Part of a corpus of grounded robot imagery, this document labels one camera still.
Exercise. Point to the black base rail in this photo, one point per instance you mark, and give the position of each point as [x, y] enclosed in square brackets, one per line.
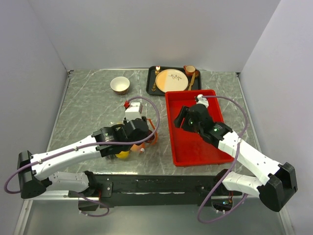
[147, 190]

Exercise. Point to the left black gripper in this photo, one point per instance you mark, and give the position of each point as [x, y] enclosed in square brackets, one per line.
[146, 134]

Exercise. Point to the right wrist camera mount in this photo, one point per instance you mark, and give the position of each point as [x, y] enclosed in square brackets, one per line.
[201, 99]

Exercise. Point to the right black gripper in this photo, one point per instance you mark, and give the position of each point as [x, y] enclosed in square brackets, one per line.
[184, 113]

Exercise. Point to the white brown bowl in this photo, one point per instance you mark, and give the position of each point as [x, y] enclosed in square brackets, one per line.
[120, 85]

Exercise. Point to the orange white plate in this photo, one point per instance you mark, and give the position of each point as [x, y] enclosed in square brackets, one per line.
[171, 80]

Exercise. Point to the gold fork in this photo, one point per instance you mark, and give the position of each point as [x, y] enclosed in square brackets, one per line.
[157, 71]

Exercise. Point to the clear zip top bag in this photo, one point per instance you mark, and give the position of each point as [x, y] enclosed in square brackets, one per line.
[152, 141]

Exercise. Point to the red plastic bin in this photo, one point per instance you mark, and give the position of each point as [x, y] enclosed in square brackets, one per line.
[189, 149]

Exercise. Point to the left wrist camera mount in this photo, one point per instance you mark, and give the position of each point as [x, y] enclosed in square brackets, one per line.
[133, 110]

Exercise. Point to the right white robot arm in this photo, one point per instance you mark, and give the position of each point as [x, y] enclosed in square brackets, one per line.
[272, 182]

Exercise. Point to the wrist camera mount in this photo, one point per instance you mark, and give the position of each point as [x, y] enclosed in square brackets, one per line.
[201, 99]
[133, 110]

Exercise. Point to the gold spoon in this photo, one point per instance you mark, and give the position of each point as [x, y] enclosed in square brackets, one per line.
[195, 75]

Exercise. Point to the yellow pear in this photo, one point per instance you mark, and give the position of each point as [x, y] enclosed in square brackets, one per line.
[122, 155]

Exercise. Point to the peach fruit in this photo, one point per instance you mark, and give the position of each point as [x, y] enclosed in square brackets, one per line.
[138, 148]

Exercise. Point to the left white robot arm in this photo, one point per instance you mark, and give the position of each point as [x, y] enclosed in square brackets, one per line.
[41, 172]

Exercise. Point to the small brown cup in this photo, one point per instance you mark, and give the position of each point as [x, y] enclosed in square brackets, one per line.
[189, 70]

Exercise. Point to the black serving tray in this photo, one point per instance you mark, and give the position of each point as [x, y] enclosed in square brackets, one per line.
[151, 78]

